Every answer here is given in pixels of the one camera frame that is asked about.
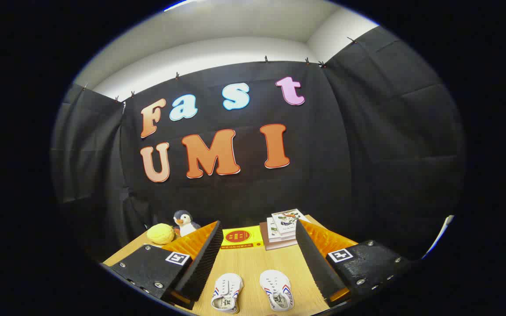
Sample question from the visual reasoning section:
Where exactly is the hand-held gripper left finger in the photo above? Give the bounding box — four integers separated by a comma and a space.
99, 220, 224, 310

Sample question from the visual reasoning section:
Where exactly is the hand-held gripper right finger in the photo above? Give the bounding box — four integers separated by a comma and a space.
295, 219, 412, 308

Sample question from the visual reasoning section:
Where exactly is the white canvas shoe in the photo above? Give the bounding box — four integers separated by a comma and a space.
210, 273, 244, 314
259, 269, 295, 312

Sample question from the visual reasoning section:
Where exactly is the brown cover book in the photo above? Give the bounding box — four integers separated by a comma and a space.
260, 222, 298, 251

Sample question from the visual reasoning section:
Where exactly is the penguin plush toy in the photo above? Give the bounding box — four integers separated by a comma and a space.
173, 210, 201, 237

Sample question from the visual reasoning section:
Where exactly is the yellow book red circle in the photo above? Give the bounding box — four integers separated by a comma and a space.
220, 226, 264, 250

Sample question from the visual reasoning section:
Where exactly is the white illustrated book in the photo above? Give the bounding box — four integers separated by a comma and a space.
271, 209, 308, 237

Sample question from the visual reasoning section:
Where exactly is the white book green print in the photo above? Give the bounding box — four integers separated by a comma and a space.
266, 217, 297, 243

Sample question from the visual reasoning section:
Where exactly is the yellow plush ball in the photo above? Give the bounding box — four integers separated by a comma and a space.
147, 223, 175, 245

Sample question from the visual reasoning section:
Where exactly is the black backdrop cloth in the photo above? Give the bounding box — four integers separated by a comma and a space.
50, 26, 466, 264

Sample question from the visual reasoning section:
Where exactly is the row of small backdrop clips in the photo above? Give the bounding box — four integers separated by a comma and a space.
82, 36, 359, 104

